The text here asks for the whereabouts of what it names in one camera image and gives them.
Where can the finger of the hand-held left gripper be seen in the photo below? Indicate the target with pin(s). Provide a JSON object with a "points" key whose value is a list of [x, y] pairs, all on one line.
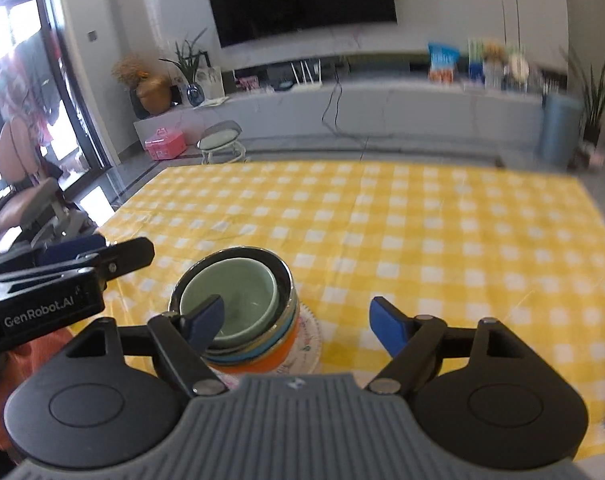
{"points": [[72, 249], [130, 255]]}

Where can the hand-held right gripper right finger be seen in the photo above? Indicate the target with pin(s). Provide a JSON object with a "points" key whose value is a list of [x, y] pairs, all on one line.
{"points": [[387, 327]]}

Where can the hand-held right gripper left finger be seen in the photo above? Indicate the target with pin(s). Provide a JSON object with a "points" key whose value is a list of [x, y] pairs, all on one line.
{"points": [[205, 324]]}

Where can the green ceramic bowl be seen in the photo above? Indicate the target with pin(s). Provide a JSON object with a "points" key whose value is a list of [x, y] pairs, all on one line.
{"points": [[232, 285]]}

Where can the blue steel bowl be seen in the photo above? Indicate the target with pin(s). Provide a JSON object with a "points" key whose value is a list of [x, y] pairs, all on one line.
{"points": [[242, 355]]}

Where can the clear glass printed plate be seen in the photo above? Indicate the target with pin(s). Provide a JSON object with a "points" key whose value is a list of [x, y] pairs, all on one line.
{"points": [[320, 340]]}

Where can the orange steel bowl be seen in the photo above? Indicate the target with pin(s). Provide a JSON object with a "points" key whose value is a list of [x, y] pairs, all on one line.
{"points": [[290, 340]]}

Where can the person's left hand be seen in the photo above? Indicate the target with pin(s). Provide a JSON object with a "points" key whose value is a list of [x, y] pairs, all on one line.
{"points": [[37, 355]]}

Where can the brown office chair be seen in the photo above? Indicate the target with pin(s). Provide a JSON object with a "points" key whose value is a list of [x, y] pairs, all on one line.
{"points": [[20, 200]]}

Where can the yellow checked tablecloth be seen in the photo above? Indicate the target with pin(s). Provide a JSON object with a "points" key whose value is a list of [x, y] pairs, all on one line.
{"points": [[407, 240]]}

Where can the pink storage box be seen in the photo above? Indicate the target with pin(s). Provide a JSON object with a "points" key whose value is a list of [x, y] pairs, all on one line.
{"points": [[165, 145]]}

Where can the small round stool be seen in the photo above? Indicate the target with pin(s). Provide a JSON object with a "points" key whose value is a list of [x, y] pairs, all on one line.
{"points": [[221, 140]]}

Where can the golden vase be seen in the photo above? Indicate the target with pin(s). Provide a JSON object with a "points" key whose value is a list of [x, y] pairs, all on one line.
{"points": [[153, 96]]}

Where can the sliding glass door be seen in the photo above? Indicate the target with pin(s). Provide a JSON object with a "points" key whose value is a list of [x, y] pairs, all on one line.
{"points": [[57, 85]]}

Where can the blue glass vase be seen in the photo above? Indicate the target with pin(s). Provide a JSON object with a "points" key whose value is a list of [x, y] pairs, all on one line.
{"points": [[194, 95]]}

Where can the dried flower bunch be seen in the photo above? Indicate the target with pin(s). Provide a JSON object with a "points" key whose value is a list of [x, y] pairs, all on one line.
{"points": [[128, 70]]}

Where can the green leafy stems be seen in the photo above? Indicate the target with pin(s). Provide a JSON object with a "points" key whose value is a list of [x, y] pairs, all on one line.
{"points": [[187, 60]]}

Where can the marble television cabinet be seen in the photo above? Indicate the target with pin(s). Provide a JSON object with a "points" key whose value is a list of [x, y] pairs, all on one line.
{"points": [[407, 110]]}

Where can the white router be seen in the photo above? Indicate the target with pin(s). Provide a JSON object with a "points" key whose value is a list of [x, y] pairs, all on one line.
{"points": [[307, 84]]}

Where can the blue metal trash can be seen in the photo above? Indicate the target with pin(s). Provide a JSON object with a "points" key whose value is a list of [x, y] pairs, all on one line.
{"points": [[560, 130]]}

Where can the pink patterned bag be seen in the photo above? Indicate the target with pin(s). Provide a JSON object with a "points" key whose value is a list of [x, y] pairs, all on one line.
{"points": [[592, 157]]}

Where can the blue snack bag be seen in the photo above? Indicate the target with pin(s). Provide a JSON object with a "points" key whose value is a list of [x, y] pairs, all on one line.
{"points": [[442, 62]]}

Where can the grey ribbed pot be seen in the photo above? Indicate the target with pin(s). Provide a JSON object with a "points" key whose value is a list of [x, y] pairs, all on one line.
{"points": [[493, 75]]}

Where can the green picture board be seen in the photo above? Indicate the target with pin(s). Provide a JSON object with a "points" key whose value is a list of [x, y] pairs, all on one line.
{"points": [[475, 55]]}

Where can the round paper fan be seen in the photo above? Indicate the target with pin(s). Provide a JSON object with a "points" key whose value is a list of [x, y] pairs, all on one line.
{"points": [[517, 66]]}

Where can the brown teddy bear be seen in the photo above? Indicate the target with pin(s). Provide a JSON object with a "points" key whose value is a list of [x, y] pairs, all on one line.
{"points": [[493, 52]]}

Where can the long leaf potted plant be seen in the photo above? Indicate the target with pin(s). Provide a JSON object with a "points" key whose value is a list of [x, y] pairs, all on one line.
{"points": [[595, 105]]}

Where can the spoon picture frame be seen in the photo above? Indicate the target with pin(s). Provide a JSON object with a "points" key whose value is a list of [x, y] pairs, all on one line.
{"points": [[213, 81]]}

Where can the pink photo frame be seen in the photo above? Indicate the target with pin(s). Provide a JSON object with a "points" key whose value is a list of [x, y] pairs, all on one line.
{"points": [[247, 83]]}

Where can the black wall television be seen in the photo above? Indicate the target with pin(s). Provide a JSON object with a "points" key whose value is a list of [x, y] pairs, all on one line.
{"points": [[302, 0]]}

